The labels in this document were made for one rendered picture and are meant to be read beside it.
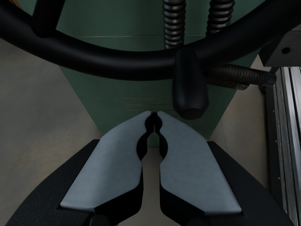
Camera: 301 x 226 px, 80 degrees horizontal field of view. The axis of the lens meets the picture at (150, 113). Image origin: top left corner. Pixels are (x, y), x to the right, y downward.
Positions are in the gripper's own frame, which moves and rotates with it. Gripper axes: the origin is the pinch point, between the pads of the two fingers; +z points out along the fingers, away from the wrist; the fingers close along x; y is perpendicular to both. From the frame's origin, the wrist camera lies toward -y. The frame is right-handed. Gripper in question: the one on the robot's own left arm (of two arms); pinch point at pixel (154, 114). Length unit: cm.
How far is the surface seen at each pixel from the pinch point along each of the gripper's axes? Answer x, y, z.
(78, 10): -13.4, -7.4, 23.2
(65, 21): -16.6, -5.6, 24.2
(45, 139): -56, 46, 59
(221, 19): 6.6, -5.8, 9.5
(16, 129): -73, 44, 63
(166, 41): 1.2, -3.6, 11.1
